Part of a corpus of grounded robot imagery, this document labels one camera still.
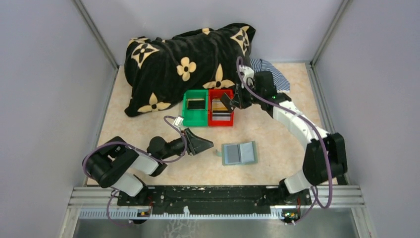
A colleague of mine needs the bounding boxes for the red plastic bin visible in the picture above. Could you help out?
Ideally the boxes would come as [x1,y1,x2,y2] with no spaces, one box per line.
[208,89,234,126]

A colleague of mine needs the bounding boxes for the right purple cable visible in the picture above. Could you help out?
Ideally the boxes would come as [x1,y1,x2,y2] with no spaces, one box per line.
[236,56,334,225]

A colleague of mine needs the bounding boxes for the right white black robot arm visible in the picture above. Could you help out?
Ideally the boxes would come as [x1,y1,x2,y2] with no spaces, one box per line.
[229,71,348,204]

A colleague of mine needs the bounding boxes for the cards in red bin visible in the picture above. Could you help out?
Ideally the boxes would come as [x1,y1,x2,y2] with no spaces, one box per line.
[211,99,231,121]

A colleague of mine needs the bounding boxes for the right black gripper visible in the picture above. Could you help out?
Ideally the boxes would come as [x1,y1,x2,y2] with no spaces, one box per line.
[231,81,263,110]

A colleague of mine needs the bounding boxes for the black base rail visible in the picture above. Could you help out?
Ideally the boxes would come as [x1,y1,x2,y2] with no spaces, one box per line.
[117,185,312,215]

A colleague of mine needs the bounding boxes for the green plastic bin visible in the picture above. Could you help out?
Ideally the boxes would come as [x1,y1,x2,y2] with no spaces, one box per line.
[182,90,209,127]

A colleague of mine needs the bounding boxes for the sage green card holder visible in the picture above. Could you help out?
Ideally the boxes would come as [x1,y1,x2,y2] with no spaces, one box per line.
[215,141,258,166]

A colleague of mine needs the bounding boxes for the blue striped cloth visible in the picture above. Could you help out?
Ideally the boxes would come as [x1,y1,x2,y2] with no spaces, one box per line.
[250,58,291,93]

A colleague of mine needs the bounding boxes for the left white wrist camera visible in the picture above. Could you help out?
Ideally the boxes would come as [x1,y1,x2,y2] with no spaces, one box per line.
[172,116,184,128]

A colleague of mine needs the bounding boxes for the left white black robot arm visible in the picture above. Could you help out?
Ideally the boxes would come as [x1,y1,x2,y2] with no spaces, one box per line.
[82,128,213,205]

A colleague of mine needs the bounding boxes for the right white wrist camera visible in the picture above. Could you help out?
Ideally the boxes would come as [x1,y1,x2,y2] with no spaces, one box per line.
[238,65,255,83]

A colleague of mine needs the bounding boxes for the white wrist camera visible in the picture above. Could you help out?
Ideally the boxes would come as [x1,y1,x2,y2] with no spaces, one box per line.
[238,65,255,83]
[172,116,184,128]

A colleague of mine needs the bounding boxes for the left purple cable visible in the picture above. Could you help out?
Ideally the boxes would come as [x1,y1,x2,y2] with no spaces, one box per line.
[82,116,188,227]

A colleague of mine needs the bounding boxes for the purple cable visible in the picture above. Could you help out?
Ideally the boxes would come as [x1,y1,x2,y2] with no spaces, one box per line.
[236,56,334,225]
[82,116,188,227]

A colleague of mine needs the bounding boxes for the black floral blanket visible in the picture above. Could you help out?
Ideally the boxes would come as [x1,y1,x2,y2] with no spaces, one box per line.
[124,23,256,117]

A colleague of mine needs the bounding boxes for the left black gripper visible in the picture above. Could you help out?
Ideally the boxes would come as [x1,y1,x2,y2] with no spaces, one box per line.
[161,127,214,160]

